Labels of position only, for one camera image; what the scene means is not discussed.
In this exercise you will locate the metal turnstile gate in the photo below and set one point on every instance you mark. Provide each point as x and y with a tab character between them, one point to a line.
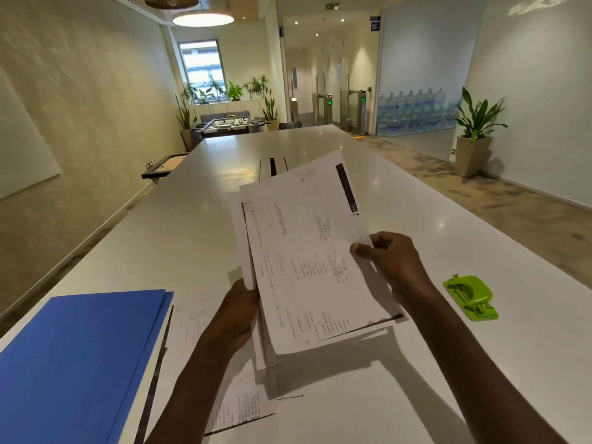
327	108
358	113

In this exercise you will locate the stack of water bottles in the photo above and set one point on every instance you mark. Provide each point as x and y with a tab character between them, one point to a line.
414	113

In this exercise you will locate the green hole punch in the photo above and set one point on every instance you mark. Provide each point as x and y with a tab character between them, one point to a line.
471	298

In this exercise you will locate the large plant in beige planter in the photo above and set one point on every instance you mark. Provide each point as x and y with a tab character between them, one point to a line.
471	157

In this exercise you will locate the person's right forearm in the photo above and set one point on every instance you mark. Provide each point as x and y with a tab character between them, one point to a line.
471	365

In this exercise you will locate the grey standing post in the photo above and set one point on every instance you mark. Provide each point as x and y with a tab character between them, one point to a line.
294	110

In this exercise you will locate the blue folder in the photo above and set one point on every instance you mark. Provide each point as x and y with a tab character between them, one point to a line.
69	365

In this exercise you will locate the dark chair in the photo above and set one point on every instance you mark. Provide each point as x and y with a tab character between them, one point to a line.
290	125

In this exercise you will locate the window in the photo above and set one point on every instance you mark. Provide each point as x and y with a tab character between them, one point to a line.
201	62

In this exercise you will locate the printed white paper sheets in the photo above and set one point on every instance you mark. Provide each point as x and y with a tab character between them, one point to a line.
305	254

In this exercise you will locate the person's left hand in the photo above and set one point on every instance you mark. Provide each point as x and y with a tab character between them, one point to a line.
236	319

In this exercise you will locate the snake plant in beige pot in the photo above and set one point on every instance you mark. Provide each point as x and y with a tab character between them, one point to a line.
270	113
186	124

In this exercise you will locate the black-framed wooden game board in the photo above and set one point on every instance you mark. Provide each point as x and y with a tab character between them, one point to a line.
166	164

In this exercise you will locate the bright green leafy plant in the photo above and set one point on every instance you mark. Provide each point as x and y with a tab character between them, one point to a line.
234	91

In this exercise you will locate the dark green windowsill plant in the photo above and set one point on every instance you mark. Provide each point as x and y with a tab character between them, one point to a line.
189	93
210	93

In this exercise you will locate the grey sofa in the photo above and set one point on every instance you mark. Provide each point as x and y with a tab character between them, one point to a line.
222	116

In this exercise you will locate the feathery palm plant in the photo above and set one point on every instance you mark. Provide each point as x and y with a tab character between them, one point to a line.
256	86

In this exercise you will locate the foosball table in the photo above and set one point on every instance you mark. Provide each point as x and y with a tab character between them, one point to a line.
231	125

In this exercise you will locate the white glass wall board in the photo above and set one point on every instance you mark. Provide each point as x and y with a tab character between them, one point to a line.
23	147

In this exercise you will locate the person's right hand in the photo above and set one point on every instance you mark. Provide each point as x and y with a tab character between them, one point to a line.
402	268

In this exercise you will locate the round white ceiling lamp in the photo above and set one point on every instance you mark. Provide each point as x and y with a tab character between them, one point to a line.
203	19

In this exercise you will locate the small blue wall sign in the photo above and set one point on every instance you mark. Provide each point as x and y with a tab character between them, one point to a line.
375	23

